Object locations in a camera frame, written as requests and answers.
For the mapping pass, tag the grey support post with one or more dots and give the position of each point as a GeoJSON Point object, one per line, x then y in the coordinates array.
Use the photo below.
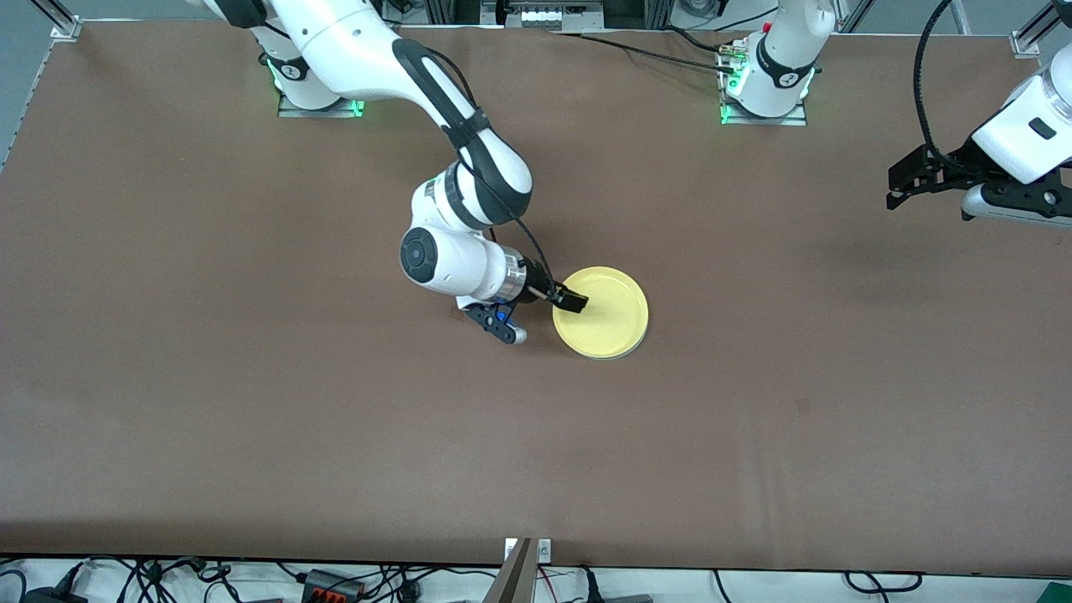
{"type": "Point", "coordinates": [512, 578]}

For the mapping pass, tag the aluminium corner profile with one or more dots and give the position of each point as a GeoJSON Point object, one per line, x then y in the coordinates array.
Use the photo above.
{"type": "Point", "coordinates": [65, 29]}
{"type": "Point", "coordinates": [1028, 42]}

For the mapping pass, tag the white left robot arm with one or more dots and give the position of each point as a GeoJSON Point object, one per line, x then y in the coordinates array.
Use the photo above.
{"type": "Point", "coordinates": [787, 59]}

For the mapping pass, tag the grey electronics box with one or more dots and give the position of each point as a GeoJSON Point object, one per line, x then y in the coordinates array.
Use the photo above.
{"type": "Point", "coordinates": [553, 15]}

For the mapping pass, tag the yellow round plate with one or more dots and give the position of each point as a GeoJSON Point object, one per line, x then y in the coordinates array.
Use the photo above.
{"type": "Point", "coordinates": [611, 314]}

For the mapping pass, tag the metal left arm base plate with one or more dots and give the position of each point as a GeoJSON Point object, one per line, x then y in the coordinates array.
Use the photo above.
{"type": "Point", "coordinates": [800, 120]}

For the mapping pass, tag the white metal bracket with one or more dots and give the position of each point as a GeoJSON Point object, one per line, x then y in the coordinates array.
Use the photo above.
{"type": "Point", "coordinates": [544, 549]}

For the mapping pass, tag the aluminium frame profile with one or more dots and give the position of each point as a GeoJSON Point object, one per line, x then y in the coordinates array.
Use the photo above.
{"type": "Point", "coordinates": [452, 10]}

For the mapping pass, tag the black power strip orange switches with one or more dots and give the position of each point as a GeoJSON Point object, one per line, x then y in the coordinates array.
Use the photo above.
{"type": "Point", "coordinates": [331, 584]}

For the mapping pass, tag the green board corner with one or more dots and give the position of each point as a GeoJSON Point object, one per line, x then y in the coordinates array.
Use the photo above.
{"type": "Point", "coordinates": [1057, 597]}

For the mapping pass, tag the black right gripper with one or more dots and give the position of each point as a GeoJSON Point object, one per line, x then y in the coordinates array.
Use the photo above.
{"type": "Point", "coordinates": [542, 288]}

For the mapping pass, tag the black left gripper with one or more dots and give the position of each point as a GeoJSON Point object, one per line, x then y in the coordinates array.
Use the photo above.
{"type": "Point", "coordinates": [943, 170]}

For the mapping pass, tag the black power adapter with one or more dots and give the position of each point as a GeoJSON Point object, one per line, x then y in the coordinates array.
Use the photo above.
{"type": "Point", "coordinates": [54, 596]}

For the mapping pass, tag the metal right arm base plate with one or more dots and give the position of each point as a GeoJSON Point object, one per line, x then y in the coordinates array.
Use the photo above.
{"type": "Point", "coordinates": [356, 110]}

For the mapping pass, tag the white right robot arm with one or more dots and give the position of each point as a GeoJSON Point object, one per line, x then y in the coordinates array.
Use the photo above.
{"type": "Point", "coordinates": [352, 42]}

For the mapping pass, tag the pale green round plate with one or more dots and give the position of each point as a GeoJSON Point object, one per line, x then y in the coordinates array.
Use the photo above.
{"type": "Point", "coordinates": [605, 358]}

